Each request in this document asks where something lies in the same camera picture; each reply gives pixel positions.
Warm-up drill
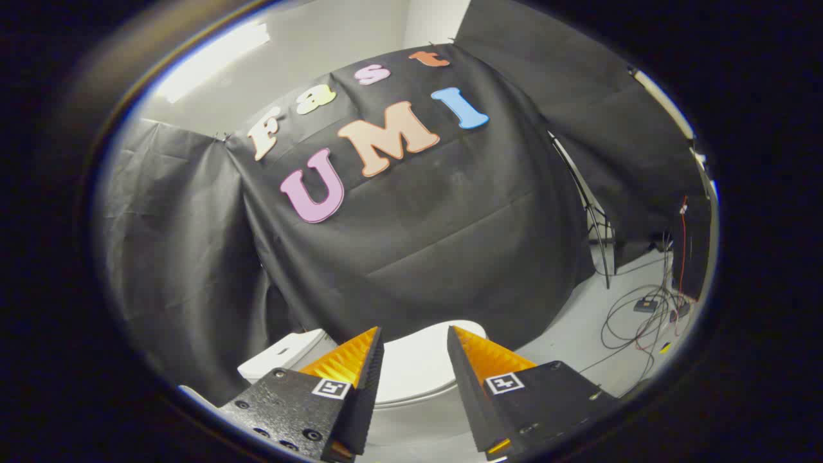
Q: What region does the white toilet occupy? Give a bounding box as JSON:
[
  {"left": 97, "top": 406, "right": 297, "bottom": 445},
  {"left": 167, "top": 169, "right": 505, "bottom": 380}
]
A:
[{"left": 238, "top": 328, "right": 483, "bottom": 463}]

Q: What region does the black cables bundle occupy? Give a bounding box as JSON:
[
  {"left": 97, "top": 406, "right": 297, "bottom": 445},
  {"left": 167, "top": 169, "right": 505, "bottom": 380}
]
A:
[{"left": 601, "top": 257, "right": 692, "bottom": 370}]

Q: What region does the white toilet lid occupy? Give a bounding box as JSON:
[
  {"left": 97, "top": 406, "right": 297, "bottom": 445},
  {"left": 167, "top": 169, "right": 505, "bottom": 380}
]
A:
[{"left": 375, "top": 320, "right": 489, "bottom": 409}]

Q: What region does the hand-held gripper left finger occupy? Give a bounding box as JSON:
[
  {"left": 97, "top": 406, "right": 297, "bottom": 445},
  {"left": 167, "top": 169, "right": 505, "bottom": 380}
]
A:
[{"left": 217, "top": 326, "right": 385, "bottom": 463}]

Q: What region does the black tripod stand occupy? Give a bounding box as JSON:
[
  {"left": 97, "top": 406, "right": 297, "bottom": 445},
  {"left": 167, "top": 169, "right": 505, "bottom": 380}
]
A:
[{"left": 548, "top": 132, "right": 615, "bottom": 290}]

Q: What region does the black backdrop cloth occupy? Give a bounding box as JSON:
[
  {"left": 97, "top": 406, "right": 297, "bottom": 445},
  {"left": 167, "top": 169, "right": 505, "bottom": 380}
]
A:
[{"left": 225, "top": 44, "right": 595, "bottom": 351}]

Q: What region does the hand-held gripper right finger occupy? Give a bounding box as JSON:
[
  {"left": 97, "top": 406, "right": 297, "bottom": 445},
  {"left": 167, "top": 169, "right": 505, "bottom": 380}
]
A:
[{"left": 447, "top": 325, "right": 619, "bottom": 462}]

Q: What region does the plain black cloth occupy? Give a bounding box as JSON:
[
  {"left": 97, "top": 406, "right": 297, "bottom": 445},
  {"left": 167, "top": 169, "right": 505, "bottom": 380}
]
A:
[
  {"left": 103, "top": 119, "right": 303, "bottom": 406},
  {"left": 453, "top": 0, "right": 711, "bottom": 271}
]

